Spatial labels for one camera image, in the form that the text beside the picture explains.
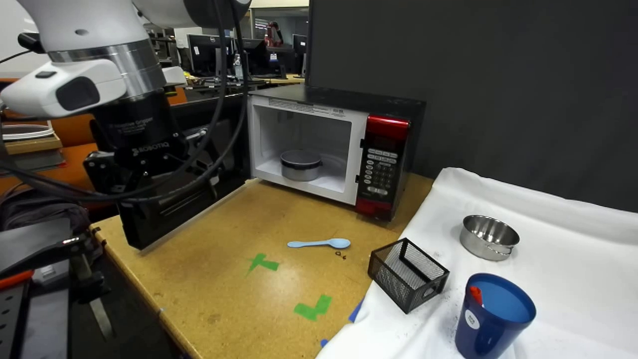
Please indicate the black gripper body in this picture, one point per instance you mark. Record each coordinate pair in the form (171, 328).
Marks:
(131, 122)

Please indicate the white cloth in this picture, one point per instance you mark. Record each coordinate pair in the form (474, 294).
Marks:
(570, 280)

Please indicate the orange sofa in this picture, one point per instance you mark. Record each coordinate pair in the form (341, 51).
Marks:
(72, 170)

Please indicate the black tripod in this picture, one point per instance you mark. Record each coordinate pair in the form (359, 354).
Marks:
(60, 266)

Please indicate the black bag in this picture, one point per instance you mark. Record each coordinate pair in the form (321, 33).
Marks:
(40, 216)

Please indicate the black backdrop curtain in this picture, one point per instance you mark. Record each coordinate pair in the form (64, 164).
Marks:
(498, 80)

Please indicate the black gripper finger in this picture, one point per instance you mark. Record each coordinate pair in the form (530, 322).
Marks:
(191, 156)
(105, 172)

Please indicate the small stainless steel bowl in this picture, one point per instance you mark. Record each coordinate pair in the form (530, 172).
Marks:
(488, 248)

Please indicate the blue plastic cup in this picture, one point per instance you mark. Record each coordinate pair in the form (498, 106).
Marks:
(478, 332)

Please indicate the red and black microwave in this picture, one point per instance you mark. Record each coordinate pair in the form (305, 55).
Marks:
(389, 166)

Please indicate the distant person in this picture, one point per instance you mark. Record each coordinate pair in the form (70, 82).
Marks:
(273, 35)

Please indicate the stack of books and trays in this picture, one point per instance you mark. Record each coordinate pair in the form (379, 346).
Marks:
(30, 140)

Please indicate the light blue plastic spoon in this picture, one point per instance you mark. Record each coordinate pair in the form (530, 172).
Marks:
(339, 244)

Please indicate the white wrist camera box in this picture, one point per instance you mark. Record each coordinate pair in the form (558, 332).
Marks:
(40, 90)

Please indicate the small red object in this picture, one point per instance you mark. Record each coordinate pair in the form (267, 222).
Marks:
(474, 294)

